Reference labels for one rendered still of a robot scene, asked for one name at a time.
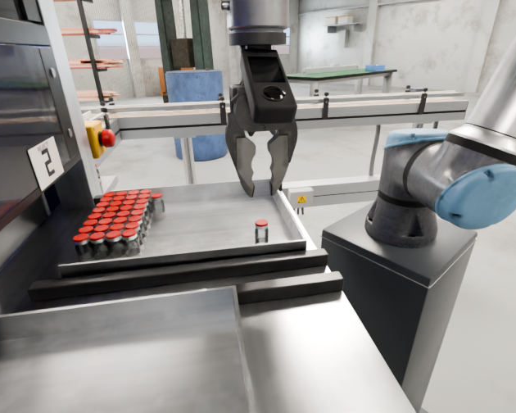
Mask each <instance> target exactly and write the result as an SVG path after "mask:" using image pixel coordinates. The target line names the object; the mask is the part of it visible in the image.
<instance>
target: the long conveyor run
mask: <svg viewBox="0 0 516 413"><path fill-rule="evenodd" d="M406 88H407V90H405V92H404V93H378V94H360V95H342V96H329V92H325V93H324V95H325V96H322V97H319V95H318V94H317V92H318V91H319V90H318V89H315V94H314V96H313V97H304V98H295V99H296V104H297V110H296V116H295V119H296V125H297V129H320V128H334V127H348V126H362V125H389V124H404V123H418V122H432V121H446V120H464V118H465V114H466V111H467V107H468V100H456V99H454V98H443V97H460V96H464V94H465V92H456V91H455V90H451V91H433V92H427V91H428V88H424V89H423V92H414V93H411V92H410V90H409V89H410V85H407V86H406ZM218 96H219V97H220V98H218V101H212V102H176V103H157V104H138V105H120V106H116V105H115V103H112V102H113V101H114V99H113V98H108V101H109V102H111V103H109V106H105V105H106V104H105V103H104V102H99V103H100V106H101V107H81V108H80V110H81V112H82V114H84V113H86V112H88V111H91V114H92V116H90V117H89V118H88V119H86V120H90V119H92V118H93V117H94V116H97V115H98V113H102V111H101V109H102V107H106V108H107V110H108V113H109V115H108V119H109V120H113V119H117V120H118V125H119V128H120V136H121V140H127V139H141V138H168V137H182V136H196V135H210V134H225V127H226V125H227V123H228V115H227V113H228V112H230V102H229V101H225V100H224V97H222V96H223V94H222V93H218ZM409 98H417V99H409ZM391 99H400V100H391ZM374 100H383V101H374ZM357 101H366V102H357ZM322 102H323V103H322ZM329 102H331V103H329ZM305 103H313V104H305ZM226 107H229V108H226ZM202 108H212V109H202ZM184 109H195V110H184ZM167 110H177V111H167ZM133 111H143V112H133ZM116 112H126V113H116Z"/></svg>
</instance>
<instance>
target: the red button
mask: <svg viewBox="0 0 516 413"><path fill-rule="evenodd" d="M102 143H103V145H104V147H105V148H112V147H114V146H115V135H114V133H113V131H112V130H110V129H103V130H102Z"/></svg>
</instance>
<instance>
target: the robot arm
mask: <svg viewBox="0 0 516 413"><path fill-rule="evenodd" d="M220 7H221V10H222V11H229V13H228V15H227V27H228V29H229V30H231V31H233V33H232V34H229V46H239V49H240V52H241V58H240V68H241V73H242V81H240V84H229V102H230V112H228V113H227V115H228V123H227V125H226V127H225V140H226V143H227V147H228V150H229V153H230V156H231V158H232V161H233V164H234V167H235V170H236V171H237V174H238V178H239V180H240V183H241V185H242V187H243V189H244V191H245V192H246V193H247V195H248V196H249V197H253V194H254V189H255V185H254V184H253V183H252V176H253V174H254V171H253V169H252V166H251V163H252V159H253V157H254V156H255V154H256V145H255V144H254V143H253V142H252V141H251V140H250V139H249V138H247V137H246V134H245V132H244V130H245V131H247V133H248V135H249V136H250V137H251V136H253V134H254V133H255V132H256V131H269V132H270V133H271V134H272V135H273V137H272V138H271V139H270V140H269V141H268V142H267V149H268V152H269V154H270V155H271V165H270V167H269V168H270V170H271V179H270V182H269V190H270V195H271V196H273V195H275V194H276V192H277V191H278V189H279V187H280V185H281V184H282V182H283V179H284V177H285V174H286V173H287V168H288V166H289V163H290V162H291V159H292V155H293V153H294V150H295V147H296V142H297V135H298V132H297V125H296V119H295V116H296V110H297V104H296V99H295V98H294V95H293V92H292V89H291V86H290V84H289V82H288V79H287V76H286V73H285V70H284V69H283V64H282V62H281V60H280V57H279V54H278V51H277V50H273V49H271V45H284V44H286V43H287V33H285V32H283V31H284V30H286V29H287V28H288V26H289V0H227V1H222V2H221V3H220ZM383 150H384V154H383V159H382V169H381V175H380V180H379V186H378V195H377V197H376V199H375V200H374V202H373V205H372V206H371V208H370V209H369V212H368V214H367V216H366V218H365V224H364V227H365V229H366V231H367V232H368V233H369V234H370V235H371V236H372V237H374V238H376V239H377V240H378V241H381V242H383V243H386V244H389V245H392V246H396V247H407V248H418V247H426V246H428V245H430V244H432V243H434V241H435V240H436V237H437V231H438V227H437V216H436V214H437V215H438V216H439V217H440V218H441V219H443V220H446V221H449V222H451V223H452V224H453V225H455V226H457V227H460V228H461V229H484V228H487V227H489V226H490V225H495V224H497V223H499V222H501V221H502V220H504V219H505V218H507V217H508V216H510V215H511V214H512V213H513V212H514V211H515V210H516V35H515V37H514V39H513V41H512V43H511V44H510V45H509V48H508V49H507V51H506V53H505V55H504V56H503V58H502V60H501V61H500V64H499V65H498V66H497V68H496V71H495V72H494V74H493V76H492V77H491V79H490V81H489V83H488V84H487V86H486V88H485V89H484V91H483V93H482V95H481V97H480V98H479V100H478V102H477V104H476V106H475V107H474V109H473V111H472V112H471V114H470V116H469V118H468V119H467V121H466V123H465V124H464V125H462V126H461V127H459V128H456V129H453V130H451V131H449V130H444V129H398V130H394V131H392V132H391V133H389V135H388V136H387V141H386V145H385V147H384V148H383Z"/></svg>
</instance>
